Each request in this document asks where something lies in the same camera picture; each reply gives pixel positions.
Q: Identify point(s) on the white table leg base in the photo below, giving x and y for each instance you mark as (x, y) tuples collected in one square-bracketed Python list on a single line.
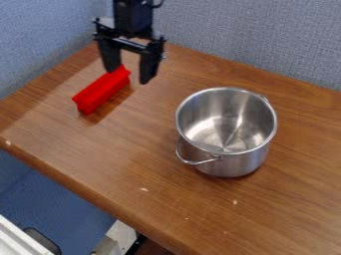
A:
[(118, 241)]

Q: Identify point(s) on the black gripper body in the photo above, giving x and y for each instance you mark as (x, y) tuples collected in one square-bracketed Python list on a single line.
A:
[(130, 32)]

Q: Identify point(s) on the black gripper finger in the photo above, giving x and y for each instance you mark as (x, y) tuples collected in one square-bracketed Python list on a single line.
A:
[(150, 60), (110, 52)]

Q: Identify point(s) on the white furniture piece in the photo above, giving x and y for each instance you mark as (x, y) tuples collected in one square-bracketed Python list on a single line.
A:
[(15, 242)]

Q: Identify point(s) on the red rectangular block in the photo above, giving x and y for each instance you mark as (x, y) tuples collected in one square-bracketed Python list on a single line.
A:
[(94, 95)]

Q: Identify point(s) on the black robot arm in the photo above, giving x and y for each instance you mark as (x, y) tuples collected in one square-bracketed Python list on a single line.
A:
[(134, 8)]

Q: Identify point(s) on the stainless steel pot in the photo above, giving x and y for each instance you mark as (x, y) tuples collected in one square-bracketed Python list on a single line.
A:
[(226, 126)]

